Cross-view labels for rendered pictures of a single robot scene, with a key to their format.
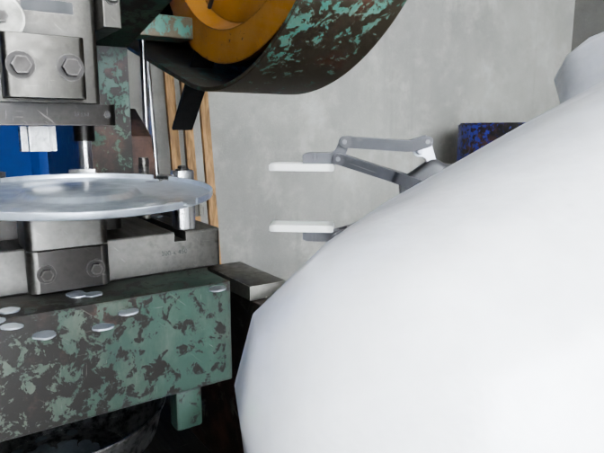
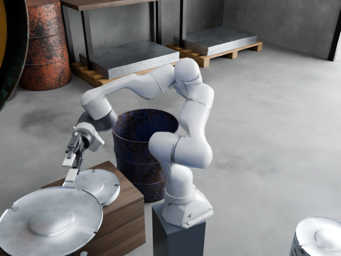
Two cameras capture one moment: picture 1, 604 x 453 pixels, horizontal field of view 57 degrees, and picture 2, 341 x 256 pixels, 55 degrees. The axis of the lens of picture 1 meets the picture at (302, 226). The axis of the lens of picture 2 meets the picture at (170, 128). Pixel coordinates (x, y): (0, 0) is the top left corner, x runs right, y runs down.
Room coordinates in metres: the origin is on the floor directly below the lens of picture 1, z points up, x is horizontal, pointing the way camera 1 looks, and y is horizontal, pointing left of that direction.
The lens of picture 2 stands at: (0.34, 0.96, 1.50)
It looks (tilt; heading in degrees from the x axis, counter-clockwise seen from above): 31 degrees down; 265
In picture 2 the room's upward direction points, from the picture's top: straight up
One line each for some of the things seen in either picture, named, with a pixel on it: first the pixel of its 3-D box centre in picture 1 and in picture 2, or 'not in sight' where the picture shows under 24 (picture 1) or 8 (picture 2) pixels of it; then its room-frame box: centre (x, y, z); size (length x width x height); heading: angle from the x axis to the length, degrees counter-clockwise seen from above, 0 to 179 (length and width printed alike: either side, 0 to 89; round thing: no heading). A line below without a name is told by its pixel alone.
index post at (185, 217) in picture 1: (182, 197); not in sight; (0.84, 0.18, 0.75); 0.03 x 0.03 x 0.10; 34
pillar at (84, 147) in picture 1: (85, 158); not in sight; (0.94, 0.36, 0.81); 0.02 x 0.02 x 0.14
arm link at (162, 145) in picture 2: not in sight; (170, 161); (0.24, -0.10, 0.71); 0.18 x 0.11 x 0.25; 148
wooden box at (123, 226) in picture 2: not in sight; (95, 215); (0.63, -0.37, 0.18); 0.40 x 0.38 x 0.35; 32
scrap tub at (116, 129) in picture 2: not in sight; (146, 155); (0.33, -0.82, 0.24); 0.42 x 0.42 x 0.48
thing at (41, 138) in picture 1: (38, 138); not in sight; (0.83, 0.39, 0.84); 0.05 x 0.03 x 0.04; 124
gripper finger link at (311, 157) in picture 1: (326, 149); (70, 151); (0.61, -0.03, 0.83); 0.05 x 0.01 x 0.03; 86
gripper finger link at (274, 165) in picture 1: (302, 166); (68, 160); (0.61, 0.00, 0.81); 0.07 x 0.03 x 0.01; 86
